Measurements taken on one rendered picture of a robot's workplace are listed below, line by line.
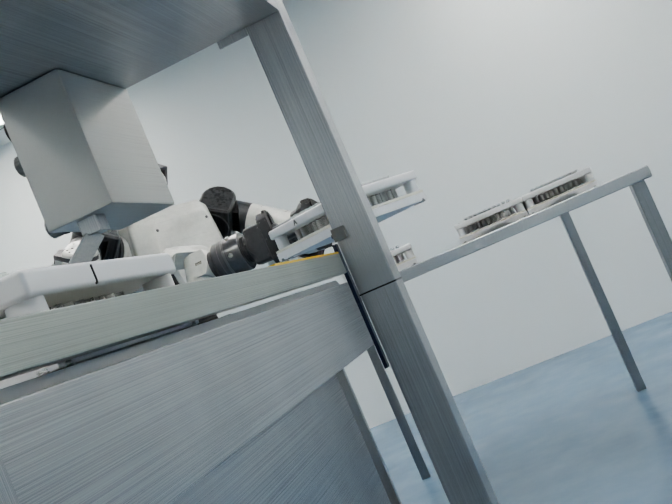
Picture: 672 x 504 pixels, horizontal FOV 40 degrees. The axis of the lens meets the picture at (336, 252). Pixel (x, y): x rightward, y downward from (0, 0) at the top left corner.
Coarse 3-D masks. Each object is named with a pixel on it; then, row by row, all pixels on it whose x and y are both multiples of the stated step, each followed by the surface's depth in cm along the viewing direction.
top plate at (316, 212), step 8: (400, 176) 198; (408, 176) 200; (416, 176) 201; (368, 184) 190; (376, 184) 192; (384, 184) 194; (392, 184) 195; (400, 184) 199; (368, 192) 190; (376, 192) 194; (312, 208) 191; (320, 208) 189; (304, 216) 192; (312, 216) 191; (320, 216) 194; (288, 224) 196; (296, 224) 195; (304, 224) 196; (272, 232) 200; (280, 232) 198; (288, 232) 199
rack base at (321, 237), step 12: (420, 192) 201; (384, 204) 192; (396, 204) 194; (408, 204) 197; (384, 216) 198; (324, 228) 190; (300, 240) 195; (312, 240) 193; (324, 240) 192; (276, 252) 201; (288, 252) 198; (300, 252) 198
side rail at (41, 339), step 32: (160, 288) 74; (192, 288) 80; (224, 288) 88; (256, 288) 96; (288, 288) 107; (0, 320) 52; (32, 320) 55; (64, 320) 59; (96, 320) 62; (128, 320) 67; (160, 320) 72; (192, 320) 79; (0, 352) 51; (32, 352) 54; (64, 352) 57
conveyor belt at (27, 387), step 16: (320, 288) 128; (272, 304) 105; (224, 320) 89; (176, 336) 77; (128, 352) 68; (144, 352) 71; (64, 368) 60; (80, 368) 61; (96, 368) 63; (16, 384) 54; (32, 384) 56; (48, 384) 57; (0, 400) 52
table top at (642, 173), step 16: (624, 176) 267; (640, 176) 266; (592, 192) 268; (608, 192) 267; (560, 208) 268; (576, 208) 268; (512, 224) 270; (528, 224) 269; (480, 240) 270; (496, 240) 270; (448, 256) 271; (464, 256) 271; (400, 272) 272; (416, 272) 272
